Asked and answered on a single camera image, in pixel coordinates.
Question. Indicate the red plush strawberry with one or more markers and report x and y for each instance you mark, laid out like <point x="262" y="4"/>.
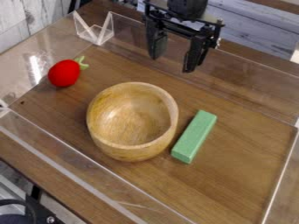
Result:
<point x="64" y="72"/>

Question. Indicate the wooden bowl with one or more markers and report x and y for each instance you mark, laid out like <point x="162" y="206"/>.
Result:
<point x="132" y="119"/>

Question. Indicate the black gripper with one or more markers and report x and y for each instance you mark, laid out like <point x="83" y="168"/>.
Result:
<point x="182" y="11"/>

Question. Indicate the green rectangular block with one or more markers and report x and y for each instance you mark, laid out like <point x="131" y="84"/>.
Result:
<point x="194" y="136"/>

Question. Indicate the clear acrylic corner bracket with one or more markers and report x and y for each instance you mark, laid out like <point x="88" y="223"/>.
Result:
<point x="95" y="34"/>

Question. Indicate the black clamp under table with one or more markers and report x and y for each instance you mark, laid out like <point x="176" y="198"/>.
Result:
<point x="44" y="215"/>

